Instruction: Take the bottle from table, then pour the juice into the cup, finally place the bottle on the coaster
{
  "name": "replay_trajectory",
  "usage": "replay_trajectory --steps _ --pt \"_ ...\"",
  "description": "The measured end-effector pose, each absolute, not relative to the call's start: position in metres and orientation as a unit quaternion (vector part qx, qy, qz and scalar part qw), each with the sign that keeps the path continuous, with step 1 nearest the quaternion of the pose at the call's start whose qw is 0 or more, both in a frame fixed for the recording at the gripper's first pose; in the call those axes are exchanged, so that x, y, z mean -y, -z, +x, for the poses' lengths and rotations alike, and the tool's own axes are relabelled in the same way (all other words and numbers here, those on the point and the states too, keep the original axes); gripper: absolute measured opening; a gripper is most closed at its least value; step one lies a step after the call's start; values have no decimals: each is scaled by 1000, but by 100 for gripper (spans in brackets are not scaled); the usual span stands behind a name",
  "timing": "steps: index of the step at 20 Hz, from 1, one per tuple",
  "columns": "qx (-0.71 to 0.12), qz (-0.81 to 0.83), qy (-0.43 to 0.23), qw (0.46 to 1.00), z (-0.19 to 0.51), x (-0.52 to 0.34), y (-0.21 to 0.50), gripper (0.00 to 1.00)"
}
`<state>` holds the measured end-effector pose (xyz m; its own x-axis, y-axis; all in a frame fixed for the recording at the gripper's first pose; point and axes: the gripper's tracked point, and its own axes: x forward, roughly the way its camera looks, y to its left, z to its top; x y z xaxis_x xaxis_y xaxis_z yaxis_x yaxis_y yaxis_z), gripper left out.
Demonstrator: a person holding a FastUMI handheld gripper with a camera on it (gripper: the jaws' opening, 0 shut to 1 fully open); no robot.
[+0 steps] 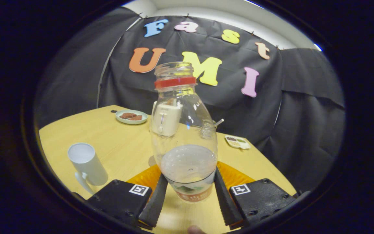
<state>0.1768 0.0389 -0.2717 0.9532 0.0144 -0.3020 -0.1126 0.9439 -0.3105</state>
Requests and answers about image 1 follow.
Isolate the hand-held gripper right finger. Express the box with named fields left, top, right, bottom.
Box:
left=214, top=161, right=309, bottom=229

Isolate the white cup with handle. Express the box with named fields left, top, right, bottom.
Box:
left=68, top=143, right=109, bottom=195

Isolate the clear plastic bottle red ring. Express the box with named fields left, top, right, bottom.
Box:
left=150, top=62, right=218, bottom=204

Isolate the metal wire holder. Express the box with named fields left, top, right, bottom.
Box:
left=202, top=120, right=219, bottom=139

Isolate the pale green plate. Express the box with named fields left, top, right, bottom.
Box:
left=115, top=110, right=148, bottom=125

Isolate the white toaster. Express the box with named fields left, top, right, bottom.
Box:
left=151, top=100, right=183, bottom=137

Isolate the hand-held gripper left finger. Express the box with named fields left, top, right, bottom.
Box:
left=72, top=164, right=169, bottom=229

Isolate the wooden table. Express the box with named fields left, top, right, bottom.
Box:
left=39, top=105, right=297, bottom=233

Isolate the white divided dish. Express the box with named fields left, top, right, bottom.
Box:
left=225, top=135, right=251, bottom=150

